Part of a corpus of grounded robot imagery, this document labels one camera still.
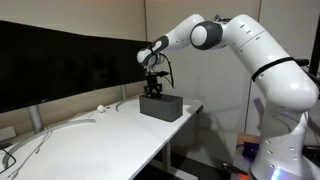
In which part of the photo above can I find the black cable on desk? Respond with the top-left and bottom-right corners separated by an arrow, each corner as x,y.
0,148 -> 18,175

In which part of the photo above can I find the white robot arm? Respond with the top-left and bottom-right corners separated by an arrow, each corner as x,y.
137,14 -> 319,180

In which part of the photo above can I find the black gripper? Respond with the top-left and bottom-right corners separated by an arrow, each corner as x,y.
144,71 -> 168,98

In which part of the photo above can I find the white wall outlet box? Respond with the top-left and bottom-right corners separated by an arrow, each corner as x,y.
0,126 -> 16,141

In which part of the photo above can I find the black camera on stand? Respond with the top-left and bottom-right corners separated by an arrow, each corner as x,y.
295,59 -> 309,67

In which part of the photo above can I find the dark grey storage box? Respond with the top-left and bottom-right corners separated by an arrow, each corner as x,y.
139,94 -> 183,122

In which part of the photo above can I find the black right monitor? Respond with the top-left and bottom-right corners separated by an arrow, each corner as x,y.
90,38 -> 148,89

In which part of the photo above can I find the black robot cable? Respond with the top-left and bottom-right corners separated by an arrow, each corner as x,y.
149,43 -> 176,90

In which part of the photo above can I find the silver curved monitor stand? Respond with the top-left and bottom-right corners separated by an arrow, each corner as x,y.
2,105 -> 96,168

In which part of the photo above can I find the brown cardboard box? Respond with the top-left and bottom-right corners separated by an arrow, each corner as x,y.
236,133 -> 260,146

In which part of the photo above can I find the black orange tool on floor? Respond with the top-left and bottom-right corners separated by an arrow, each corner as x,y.
220,163 -> 247,175

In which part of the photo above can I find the small white crumpled object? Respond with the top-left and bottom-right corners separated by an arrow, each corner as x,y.
97,105 -> 105,113

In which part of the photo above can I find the white cable on desk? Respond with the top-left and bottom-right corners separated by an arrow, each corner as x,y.
6,126 -> 54,180

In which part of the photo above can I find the large black left monitor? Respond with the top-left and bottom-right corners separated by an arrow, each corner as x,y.
0,20 -> 98,114

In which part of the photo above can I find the white desk leg frame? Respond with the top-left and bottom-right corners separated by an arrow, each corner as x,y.
149,143 -> 198,180

